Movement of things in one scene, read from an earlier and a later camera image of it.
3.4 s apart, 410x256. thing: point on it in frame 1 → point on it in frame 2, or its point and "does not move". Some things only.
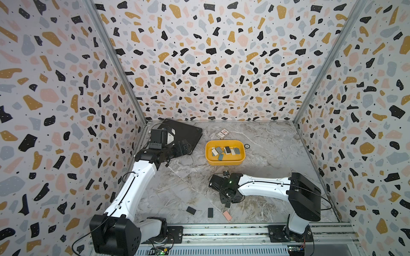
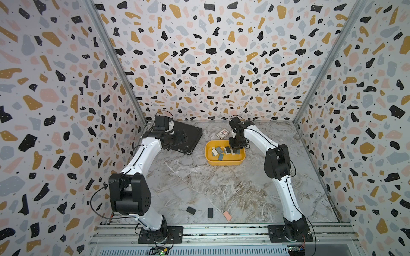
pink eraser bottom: x=227 y=215 does not move
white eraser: x=215 y=152 does not move
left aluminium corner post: x=120 y=58 does not move
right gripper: x=223 y=202 → x=232 y=146
